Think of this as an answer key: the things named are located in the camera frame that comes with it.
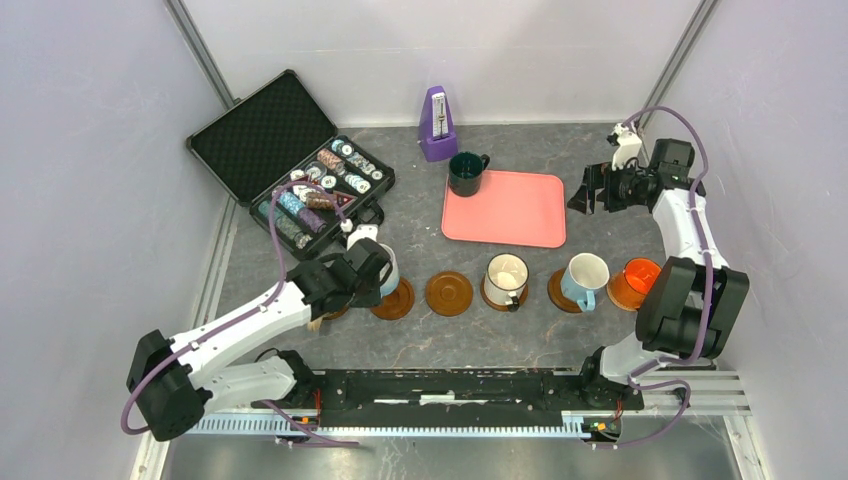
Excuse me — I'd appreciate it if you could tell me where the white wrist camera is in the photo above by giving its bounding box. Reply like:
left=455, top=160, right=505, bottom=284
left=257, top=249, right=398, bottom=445
left=607, top=123, right=643, bottom=171
left=346, top=224, right=379, bottom=250

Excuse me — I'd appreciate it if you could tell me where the dark green mug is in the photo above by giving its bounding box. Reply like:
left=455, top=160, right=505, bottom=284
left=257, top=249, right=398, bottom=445
left=448, top=152, right=490, bottom=197

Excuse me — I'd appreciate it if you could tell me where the beige ceramic mug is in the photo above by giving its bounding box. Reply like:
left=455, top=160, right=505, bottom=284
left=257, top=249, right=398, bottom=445
left=307, top=316, right=324, bottom=332

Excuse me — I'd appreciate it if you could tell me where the woven rattan coaster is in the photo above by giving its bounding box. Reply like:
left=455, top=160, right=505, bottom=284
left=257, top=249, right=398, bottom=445
left=606, top=274, right=632, bottom=311

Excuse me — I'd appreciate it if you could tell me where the light blue mug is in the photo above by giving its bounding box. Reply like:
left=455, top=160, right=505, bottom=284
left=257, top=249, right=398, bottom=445
left=560, top=252, right=610, bottom=313

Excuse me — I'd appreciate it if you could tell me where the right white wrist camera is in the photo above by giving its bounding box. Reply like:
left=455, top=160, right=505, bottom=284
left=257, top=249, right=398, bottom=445
left=607, top=123, right=643, bottom=171

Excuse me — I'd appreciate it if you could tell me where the wooden coaster three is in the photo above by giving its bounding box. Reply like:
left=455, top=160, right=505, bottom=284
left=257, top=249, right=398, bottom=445
left=370, top=277, right=415, bottom=321

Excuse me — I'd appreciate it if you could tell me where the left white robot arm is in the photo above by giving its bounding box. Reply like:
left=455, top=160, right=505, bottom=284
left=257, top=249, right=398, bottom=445
left=121, top=238, right=399, bottom=442

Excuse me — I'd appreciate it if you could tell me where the black poker chip case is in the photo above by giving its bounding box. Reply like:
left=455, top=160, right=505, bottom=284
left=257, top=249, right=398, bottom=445
left=186, top=70, right=396, bottom=260

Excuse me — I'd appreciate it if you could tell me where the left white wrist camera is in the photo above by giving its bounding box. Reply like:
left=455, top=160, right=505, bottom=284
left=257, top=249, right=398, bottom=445
left=346, top=224, right=379, bottom=250

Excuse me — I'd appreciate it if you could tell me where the wooden coaster one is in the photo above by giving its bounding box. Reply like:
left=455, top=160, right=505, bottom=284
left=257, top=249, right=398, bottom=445
left=323, top=306, right=349, bottom=321

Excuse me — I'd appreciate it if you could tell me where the purple metronome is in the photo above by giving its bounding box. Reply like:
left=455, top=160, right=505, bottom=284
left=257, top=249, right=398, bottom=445
left=418, top=85, right=459, bottom=162

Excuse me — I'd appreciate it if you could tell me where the white mug black rim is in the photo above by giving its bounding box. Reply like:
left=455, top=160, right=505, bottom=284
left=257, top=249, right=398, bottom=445
left=482, top=253, right=529, bottom=303

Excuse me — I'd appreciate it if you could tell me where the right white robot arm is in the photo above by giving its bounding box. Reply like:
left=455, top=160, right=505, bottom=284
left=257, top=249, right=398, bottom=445
left=567, top=131, right=750, bottom=408

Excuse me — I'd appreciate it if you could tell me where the orange mug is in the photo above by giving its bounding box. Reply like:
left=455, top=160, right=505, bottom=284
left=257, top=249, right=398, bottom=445
left=606, top=258, right=661, bottom=311

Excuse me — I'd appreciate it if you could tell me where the wooden coaster five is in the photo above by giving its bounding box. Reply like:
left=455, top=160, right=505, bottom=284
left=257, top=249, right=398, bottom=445
left=547, top=268, right=582, bottom=314

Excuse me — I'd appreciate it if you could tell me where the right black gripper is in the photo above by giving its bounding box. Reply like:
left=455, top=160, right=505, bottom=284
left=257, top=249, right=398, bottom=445
left=567, top=158, right=646, bottom=215

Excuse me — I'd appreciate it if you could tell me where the pink tray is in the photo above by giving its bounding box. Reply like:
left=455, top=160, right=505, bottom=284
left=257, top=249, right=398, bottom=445
left=441, top=170, right=567, bottom=249

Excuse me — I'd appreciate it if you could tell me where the wooden coaster four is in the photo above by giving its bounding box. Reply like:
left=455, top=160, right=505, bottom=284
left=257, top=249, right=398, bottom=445
left=480, top=278, right=529, bottom=313

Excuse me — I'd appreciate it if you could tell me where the wooden coaster two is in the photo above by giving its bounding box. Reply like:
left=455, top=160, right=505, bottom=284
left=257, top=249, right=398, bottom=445
left=425, top=271, right=474, bottom=317

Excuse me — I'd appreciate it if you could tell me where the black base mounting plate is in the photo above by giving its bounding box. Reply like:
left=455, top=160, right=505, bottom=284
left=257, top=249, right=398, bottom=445
left=274, top=368, right=644, bottom=428

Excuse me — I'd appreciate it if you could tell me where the aluminium frame rail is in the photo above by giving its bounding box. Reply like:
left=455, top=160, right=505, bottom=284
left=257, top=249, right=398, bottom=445
left=150, top=369, right=753, bottom=439

